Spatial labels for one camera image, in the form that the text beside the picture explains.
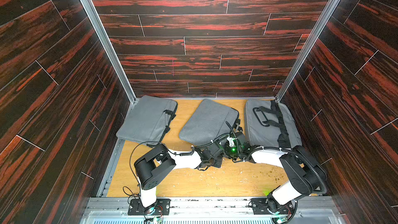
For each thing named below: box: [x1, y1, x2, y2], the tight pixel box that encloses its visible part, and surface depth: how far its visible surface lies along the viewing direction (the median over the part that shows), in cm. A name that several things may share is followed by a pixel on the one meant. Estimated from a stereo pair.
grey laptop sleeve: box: [179, 98, 239, 146], surface depth 105 cm
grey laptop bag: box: [116, 95, 178, 147], surface depth 104 cm
